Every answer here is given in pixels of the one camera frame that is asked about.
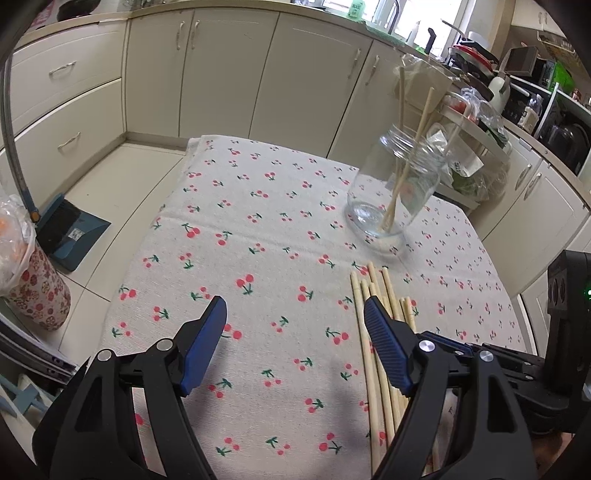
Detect kitchen window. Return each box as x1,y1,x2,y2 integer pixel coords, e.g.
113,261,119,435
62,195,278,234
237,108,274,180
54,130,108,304
323,0,476,47

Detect floral trash bin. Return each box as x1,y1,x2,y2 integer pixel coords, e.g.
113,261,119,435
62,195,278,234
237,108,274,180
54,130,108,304
0,249,72,332

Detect cream cabinet door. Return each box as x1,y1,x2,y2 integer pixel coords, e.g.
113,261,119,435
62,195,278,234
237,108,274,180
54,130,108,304
328,41,416,167
508,161,591,296
124,9,195,139
178,9,280,139
475,138,543,241
249,14,372,155

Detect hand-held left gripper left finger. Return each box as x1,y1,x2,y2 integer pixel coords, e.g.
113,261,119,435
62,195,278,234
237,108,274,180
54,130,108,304
32,295,229,480

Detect red and black pot stack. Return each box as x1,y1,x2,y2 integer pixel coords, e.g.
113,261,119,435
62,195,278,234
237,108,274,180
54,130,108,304
449,41,500,77

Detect wooden chopstick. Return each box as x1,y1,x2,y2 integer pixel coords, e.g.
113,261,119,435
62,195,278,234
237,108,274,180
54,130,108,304
381,88,435,232

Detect clear plastic bin bag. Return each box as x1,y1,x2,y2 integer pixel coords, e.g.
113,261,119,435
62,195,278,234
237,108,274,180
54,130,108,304
0,194,38,296

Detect light blue wooden frame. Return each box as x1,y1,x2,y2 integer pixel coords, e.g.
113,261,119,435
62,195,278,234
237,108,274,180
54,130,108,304
0,373,52,418

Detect bunch of wooden chopsticks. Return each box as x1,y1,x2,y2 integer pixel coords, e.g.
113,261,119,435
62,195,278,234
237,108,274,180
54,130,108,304
350,261,444,476

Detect broom with long handle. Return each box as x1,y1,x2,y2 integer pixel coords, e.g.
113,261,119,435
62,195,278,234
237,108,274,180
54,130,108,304
0,55,81,252

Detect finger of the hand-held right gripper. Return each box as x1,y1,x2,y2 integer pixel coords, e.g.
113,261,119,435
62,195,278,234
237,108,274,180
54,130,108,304
422,330,546,384

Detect green plastic bag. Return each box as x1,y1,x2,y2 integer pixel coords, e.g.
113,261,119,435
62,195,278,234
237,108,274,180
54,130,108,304
551,62,576,89

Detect dark brown box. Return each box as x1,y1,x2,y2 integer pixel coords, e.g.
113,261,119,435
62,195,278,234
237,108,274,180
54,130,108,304
503,46,539,78

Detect white kettle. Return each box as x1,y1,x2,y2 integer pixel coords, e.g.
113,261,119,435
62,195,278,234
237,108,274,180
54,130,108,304
487,76,512,116

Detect clear glass jar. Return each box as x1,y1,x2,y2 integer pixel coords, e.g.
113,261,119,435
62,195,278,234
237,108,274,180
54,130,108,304
346,122,451,252

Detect cream cabinet drawer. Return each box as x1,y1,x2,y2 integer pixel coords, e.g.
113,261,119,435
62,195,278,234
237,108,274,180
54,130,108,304
14,78,125,195
9,21,127,137

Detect crumpled clear plastic bag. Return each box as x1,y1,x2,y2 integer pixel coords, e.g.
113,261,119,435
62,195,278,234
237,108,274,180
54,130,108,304
394,54,465,121

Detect blue dustpan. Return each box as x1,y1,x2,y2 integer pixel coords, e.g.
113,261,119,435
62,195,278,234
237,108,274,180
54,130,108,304
36,194,112,272

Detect cherry print tablecloth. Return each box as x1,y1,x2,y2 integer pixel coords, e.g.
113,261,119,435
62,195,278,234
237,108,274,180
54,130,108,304
99,134,532,480

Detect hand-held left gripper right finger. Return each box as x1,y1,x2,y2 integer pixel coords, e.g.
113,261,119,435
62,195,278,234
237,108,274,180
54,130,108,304
364,295,539,480

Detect beige countertop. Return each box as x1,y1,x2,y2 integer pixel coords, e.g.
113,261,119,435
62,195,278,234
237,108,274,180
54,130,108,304
9,0,591,195

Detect grey metal rails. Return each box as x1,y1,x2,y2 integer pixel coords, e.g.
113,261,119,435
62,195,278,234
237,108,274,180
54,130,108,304
0,318,78,380

